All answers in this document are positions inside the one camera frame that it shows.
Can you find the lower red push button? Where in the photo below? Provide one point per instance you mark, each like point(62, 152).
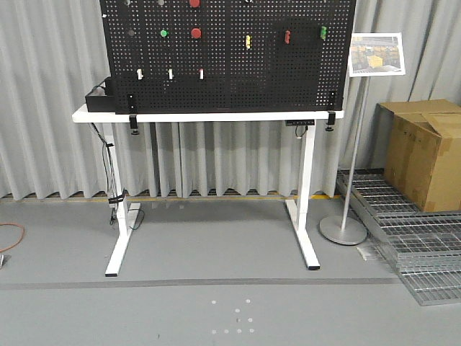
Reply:
point(196, 33)

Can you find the red push button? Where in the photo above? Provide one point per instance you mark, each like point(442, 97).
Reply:
point(194, 3)
point(196, 33)

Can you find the upper red push button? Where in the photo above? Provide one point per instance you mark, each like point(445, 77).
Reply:
point(194, 3)

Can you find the white height-adjustable desk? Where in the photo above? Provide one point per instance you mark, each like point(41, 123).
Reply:
point(128, 212)

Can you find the desk height control panel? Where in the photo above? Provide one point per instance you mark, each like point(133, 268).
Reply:
point(299, 122)

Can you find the right black table clamp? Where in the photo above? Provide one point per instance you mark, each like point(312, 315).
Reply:
point(331, 113)

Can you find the black table clamp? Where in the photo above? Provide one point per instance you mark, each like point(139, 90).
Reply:
point(133, 111)
point(331, 113)

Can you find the left black table clamp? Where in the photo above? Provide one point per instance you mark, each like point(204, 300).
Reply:
point(133, 111)

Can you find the silver sign stand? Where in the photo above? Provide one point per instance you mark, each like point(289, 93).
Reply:
point(345, 230)

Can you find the black perforated pegboard panel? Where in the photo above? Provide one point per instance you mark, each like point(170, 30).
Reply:
point(270, 76)

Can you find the black electronics box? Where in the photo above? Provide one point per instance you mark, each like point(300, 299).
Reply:
point(101, 97)

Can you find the printed photo sign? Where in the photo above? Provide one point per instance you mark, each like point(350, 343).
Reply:
point(376, 54)

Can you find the brown cardboard box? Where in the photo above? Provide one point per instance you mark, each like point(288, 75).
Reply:
point(423, 157)

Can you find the metal floor gratings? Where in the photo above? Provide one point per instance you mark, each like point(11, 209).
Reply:
point(422, 248)

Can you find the grey curtain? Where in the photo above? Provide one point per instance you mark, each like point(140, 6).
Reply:
point(53, 53)

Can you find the green rocker switch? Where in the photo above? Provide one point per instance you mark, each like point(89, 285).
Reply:
point(323, 32)

